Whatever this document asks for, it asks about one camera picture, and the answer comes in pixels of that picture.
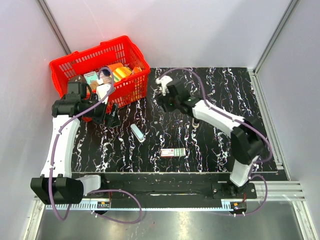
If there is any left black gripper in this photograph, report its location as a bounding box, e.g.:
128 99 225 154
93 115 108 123
82 92 121 128

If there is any light blue small stapler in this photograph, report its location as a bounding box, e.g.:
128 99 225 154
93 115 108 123
130 124 145 143

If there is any white black large stapler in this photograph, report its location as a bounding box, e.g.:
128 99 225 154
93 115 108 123
192 118 200 129

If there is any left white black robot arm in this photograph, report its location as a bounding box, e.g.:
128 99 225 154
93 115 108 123
30 81 120 205

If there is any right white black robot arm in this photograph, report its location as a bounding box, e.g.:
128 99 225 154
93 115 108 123
155 75 265 198

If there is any brown cardboard package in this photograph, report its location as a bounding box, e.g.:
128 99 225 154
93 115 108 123
86 75 112 93

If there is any yellow green striped sponge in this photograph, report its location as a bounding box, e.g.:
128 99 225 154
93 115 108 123
112 66 132 83

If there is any teal small box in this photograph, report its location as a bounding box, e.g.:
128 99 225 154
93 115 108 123
83 71 98 85

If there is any orange cylinder blue cap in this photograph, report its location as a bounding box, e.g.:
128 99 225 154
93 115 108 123
102 62 124 76

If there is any orange small packet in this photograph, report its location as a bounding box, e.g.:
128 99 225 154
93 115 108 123
131 66 142 75

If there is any brown round bun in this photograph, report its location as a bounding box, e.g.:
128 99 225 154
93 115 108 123
68 74 87 84

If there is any red staple box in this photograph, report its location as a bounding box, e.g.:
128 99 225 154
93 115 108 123
160 147 186 158

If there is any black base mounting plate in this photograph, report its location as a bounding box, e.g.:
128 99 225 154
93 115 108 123
79 171 257 210

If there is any red plastic shopping basket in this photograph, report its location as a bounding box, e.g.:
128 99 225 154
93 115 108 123
50 36 150 114

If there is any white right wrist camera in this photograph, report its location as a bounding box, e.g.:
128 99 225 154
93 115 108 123
155 75 173 96

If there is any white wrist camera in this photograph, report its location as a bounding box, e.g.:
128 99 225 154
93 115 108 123
96 79 111 104
155 75 173 96

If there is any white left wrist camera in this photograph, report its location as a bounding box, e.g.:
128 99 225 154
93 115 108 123
96 79 111 104

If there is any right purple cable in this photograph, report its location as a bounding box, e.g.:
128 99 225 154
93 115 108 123
159 67 273 217

